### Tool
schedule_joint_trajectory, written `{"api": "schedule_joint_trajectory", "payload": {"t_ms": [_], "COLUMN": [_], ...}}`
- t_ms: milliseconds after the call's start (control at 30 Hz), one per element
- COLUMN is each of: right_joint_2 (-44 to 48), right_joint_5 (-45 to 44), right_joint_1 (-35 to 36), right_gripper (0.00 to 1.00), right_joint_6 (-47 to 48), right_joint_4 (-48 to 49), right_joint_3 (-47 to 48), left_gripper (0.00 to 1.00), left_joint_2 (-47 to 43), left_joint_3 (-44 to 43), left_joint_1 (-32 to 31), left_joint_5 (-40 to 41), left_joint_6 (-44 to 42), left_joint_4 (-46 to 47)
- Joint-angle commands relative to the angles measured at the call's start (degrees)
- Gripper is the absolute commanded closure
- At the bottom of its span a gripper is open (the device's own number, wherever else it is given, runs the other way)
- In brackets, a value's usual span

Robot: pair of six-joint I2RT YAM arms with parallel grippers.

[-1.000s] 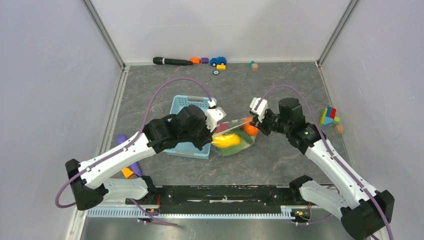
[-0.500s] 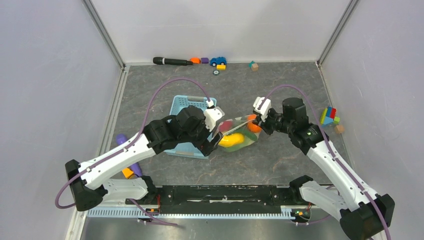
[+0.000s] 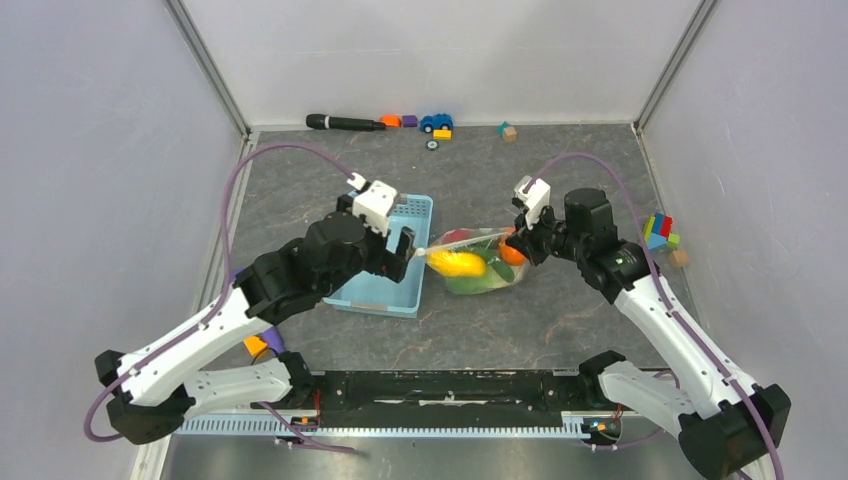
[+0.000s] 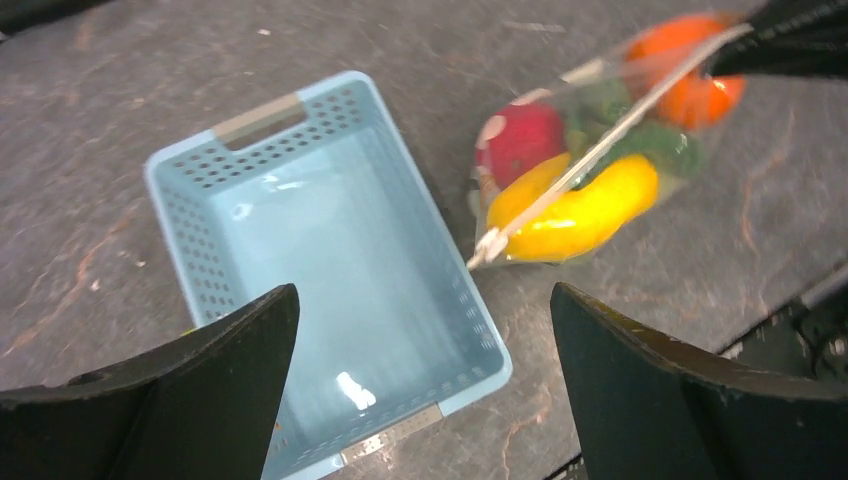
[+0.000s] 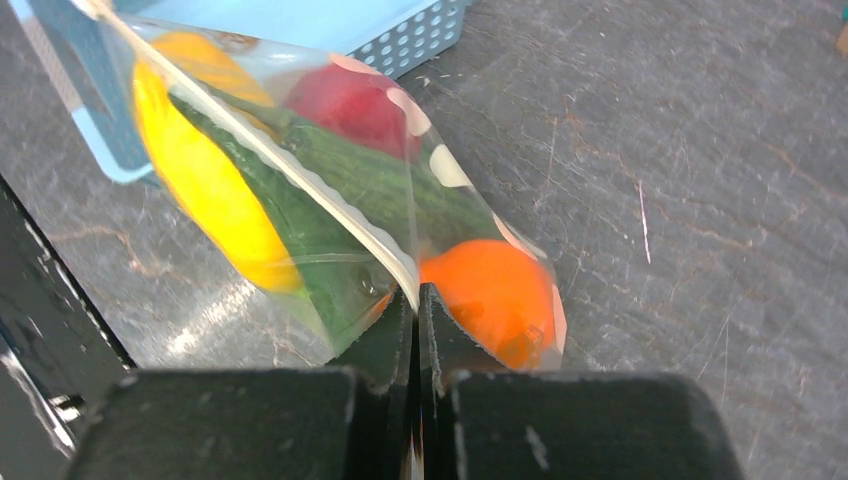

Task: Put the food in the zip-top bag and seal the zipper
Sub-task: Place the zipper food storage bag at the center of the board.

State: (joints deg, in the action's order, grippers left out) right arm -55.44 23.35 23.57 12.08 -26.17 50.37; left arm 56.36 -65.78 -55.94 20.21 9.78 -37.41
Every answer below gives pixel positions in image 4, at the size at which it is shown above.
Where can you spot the red toy apple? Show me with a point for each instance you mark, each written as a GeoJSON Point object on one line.
{"type": "Point", "coordinates": [515, 140]}

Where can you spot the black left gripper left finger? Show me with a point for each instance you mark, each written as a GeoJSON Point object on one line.
{"type": "Point", "coordinates": [202, 406]}

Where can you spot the orange toy fruit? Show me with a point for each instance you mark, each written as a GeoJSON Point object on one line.
{"type": "Point", "coordinates": [697, 100]}

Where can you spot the clear dotted zip top bag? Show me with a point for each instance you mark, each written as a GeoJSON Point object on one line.
{"type": "Point", "coordinates": [491, 242]}

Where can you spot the light blue plastic basket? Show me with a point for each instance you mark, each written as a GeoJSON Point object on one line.
{"type": "Point", "coordinates": [318, 189]}

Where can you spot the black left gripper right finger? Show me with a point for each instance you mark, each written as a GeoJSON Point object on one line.
{"type": "Point", "coordinates": [696, 397]}

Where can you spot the green toy cucumber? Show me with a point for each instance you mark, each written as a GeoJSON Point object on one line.
{"type": "Point", "coordinates": [600, 105]}

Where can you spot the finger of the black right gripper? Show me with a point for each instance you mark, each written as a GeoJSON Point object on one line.
{"type": "Point", "coordinates": [793, 38]}

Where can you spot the yellow toy lemon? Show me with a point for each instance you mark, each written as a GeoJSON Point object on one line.
{"type": "Point", "coordinates": [579, 220]}

